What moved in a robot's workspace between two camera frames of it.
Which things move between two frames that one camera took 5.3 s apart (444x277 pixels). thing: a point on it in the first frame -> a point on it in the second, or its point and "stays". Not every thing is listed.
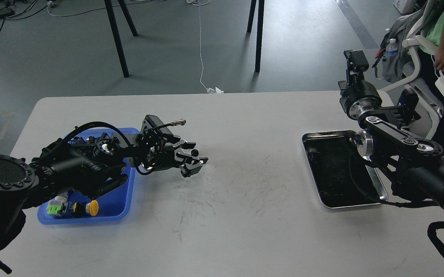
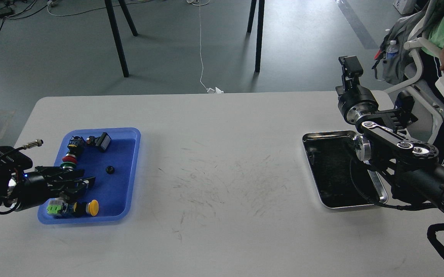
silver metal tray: [343, 176] stays
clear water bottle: [391, 49] stays
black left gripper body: [163, 159] -> [35, 191]
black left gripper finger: [192, 167] -> [68, 192]
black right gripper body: [358, 98] stays
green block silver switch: [58, 204] stays
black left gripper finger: [185, 144] -> [59, 174]
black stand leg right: [259, 30] stays
